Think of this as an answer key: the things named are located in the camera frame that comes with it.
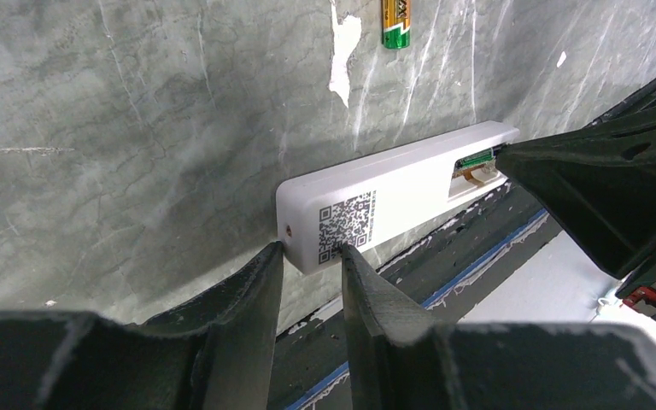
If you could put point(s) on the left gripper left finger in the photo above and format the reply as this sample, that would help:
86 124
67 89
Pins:
214 351

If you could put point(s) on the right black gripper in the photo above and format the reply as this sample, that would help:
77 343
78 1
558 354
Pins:
599 183

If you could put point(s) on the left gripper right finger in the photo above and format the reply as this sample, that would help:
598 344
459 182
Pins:
402 356

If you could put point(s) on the green AA battery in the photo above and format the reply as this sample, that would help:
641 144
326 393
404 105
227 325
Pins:
474 160

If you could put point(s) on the white remote control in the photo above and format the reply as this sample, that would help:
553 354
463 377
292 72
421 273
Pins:
368 201

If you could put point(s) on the gold AA battery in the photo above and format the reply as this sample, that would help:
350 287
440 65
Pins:
396 23

